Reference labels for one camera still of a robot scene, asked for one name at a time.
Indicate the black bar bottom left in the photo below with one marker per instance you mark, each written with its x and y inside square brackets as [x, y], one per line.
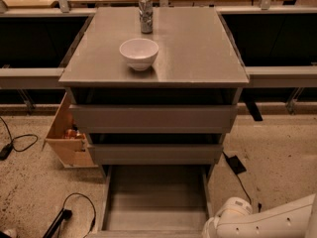
[64, 214]

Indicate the silver drink can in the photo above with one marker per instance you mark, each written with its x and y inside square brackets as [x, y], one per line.
[146, 16]

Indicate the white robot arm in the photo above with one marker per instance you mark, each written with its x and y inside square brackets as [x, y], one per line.
[296, 219]

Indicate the grey drawer cabinet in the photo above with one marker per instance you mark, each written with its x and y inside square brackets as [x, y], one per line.
[196, 62]

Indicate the grey top drawer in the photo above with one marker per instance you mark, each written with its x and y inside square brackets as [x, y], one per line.
[154, 119]

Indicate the orange items in box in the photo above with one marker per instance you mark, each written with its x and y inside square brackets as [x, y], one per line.
[73, 134]

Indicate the grey bottom drawer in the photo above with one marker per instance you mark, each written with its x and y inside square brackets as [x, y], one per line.
[154, 202]

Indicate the grey metal rail right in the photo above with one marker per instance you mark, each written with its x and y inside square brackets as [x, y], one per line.
[281, 76]

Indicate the white ceramic bowl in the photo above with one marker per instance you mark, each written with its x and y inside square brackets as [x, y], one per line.
[139, 54]

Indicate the grey middle drawer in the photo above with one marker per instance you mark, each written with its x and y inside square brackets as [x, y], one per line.
[155, 149]

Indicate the cardboard box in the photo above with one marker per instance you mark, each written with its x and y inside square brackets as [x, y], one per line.
[72, 153]

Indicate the black power adapter right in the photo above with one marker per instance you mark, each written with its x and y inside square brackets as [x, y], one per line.
[237, 168]

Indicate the grey drawer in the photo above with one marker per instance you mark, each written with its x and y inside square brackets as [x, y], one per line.
[155, 149]
[154, 202]
[154, 119]

